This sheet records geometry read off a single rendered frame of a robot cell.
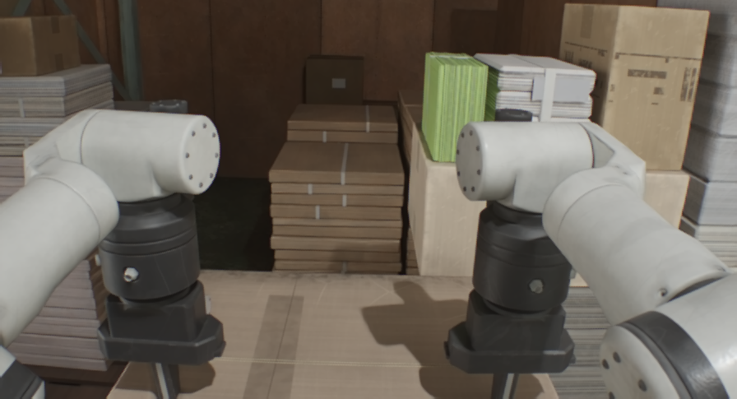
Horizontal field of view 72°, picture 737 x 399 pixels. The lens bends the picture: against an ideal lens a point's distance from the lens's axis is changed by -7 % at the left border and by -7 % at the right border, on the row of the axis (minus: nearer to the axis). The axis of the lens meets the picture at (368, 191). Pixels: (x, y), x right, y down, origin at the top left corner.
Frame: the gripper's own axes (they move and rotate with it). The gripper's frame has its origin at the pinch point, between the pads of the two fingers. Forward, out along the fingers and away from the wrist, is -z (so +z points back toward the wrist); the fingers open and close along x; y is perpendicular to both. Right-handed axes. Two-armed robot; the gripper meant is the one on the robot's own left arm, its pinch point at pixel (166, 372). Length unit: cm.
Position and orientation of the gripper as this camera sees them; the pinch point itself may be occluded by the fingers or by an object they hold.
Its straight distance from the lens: 59.8
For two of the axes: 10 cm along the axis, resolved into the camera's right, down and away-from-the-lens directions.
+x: 10.0, 0.3, 0.1
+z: 0.3, -9.4, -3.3
